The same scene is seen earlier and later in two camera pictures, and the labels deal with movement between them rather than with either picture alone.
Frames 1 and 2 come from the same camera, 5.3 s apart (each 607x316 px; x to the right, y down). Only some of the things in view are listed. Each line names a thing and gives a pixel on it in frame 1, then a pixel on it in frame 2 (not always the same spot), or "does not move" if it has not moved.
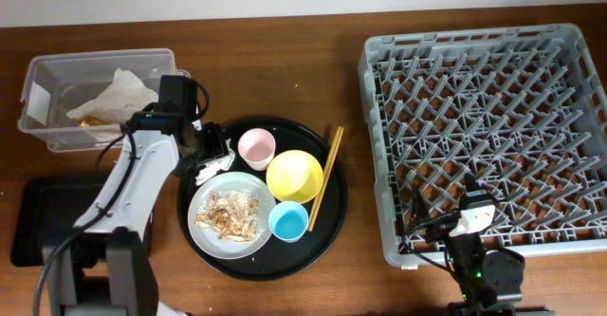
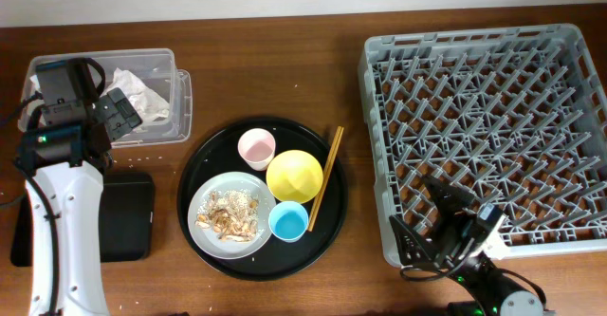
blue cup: (288, 221) does not move
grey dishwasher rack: (523, 109) does not move
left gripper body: (211, 143) to (121, 116)
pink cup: (257, 147) does not move
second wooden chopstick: (333, 155) does not move
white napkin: (214, 167) to (149, 106)
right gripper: (421, 218) to (450, 241)
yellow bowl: (294, 176) does not move
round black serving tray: (271, 206) does not move
